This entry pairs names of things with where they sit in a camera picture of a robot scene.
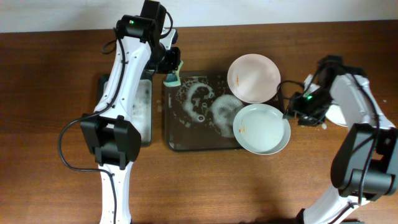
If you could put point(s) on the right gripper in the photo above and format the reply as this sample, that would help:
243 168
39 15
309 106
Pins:
296 111

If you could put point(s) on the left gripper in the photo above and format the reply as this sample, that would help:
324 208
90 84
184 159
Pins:
171 65

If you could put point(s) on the green yellow sponge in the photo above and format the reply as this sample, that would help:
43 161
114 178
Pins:
173 79

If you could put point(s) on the pale green plate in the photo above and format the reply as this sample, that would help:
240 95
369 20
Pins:
261 129

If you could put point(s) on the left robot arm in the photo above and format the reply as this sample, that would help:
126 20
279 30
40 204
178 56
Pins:
142 44

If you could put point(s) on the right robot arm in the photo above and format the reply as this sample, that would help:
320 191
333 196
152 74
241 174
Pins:
365 166

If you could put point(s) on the black soapy water tray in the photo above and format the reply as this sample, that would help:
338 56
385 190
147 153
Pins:
141 113

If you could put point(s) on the dark brown serving tray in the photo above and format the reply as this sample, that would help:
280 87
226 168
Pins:
199 113

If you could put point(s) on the pink white plate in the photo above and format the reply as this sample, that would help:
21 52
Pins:
253 78

